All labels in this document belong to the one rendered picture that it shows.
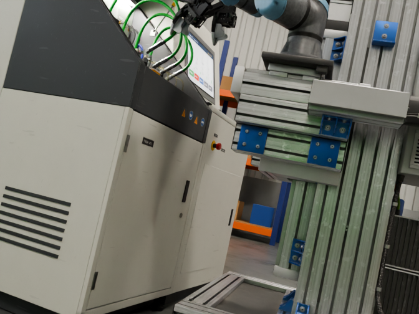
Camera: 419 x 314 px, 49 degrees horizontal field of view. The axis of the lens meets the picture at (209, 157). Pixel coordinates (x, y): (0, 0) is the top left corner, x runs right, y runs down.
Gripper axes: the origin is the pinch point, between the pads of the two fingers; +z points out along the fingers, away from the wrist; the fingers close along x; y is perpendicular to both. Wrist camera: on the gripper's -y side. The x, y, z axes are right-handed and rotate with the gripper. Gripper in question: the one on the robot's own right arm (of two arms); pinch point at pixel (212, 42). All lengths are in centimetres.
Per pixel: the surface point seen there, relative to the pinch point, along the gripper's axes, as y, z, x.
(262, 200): -126, 58, 621
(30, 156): -39, 65, -47
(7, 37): -65, 22, -47
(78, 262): -9, 96, -47
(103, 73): -17, 32, -47
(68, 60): -33, 28, -47
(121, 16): -57, -13, 9
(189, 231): -3, 84, 27
